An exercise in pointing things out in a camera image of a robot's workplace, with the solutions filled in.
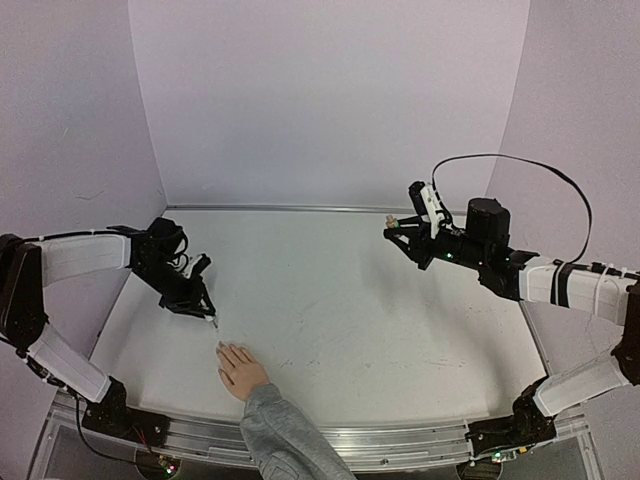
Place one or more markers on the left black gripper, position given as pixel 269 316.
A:
pixel 191 303

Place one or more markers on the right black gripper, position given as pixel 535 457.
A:
pixel 425 244

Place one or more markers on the white nail polish cap brush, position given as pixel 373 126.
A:
pixel 213 321

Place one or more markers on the nail polish bottle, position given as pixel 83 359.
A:
pixel 391 222

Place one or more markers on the grey sleeved forearm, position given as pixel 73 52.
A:
pixel 284 443

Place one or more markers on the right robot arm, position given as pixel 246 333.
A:
pixel 600 290

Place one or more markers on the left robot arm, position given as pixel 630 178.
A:
pixel 48 281

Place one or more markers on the mannequin hand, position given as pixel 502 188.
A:
pixel 239 370

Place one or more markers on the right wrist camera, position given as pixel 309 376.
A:
pixel 429 208

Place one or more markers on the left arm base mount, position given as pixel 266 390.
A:
pixel 134 425

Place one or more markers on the aluminium front rail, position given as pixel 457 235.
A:
pixel 370 449

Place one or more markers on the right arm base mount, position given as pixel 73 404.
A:
pixel 490 436

